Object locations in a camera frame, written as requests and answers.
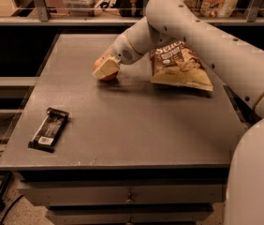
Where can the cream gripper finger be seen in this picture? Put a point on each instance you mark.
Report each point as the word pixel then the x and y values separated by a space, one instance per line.
pixel 106 68

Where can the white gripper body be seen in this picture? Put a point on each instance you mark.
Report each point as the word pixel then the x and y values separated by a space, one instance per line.
pixel 122 52

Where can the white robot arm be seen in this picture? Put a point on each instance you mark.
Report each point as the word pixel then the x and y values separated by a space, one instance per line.
pixel 237 63

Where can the black bag on shelf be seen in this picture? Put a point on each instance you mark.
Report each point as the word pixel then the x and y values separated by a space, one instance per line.
pixel 132 0

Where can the brown yellow chips bag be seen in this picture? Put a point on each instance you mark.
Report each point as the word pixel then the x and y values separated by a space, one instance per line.
pixel 177 65

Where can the grey drawer cabinet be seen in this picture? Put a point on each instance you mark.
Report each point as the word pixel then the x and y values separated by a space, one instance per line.
pixel 170 147

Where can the grey metal shelf rack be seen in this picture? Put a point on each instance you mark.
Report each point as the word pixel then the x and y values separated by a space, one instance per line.
pixel 53 12

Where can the black snack bar wrapper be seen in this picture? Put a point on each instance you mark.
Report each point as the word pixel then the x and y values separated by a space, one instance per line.
pixel 49 131

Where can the upper drawer knob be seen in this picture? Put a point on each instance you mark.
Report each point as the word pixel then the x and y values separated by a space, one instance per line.
pixel 129 199

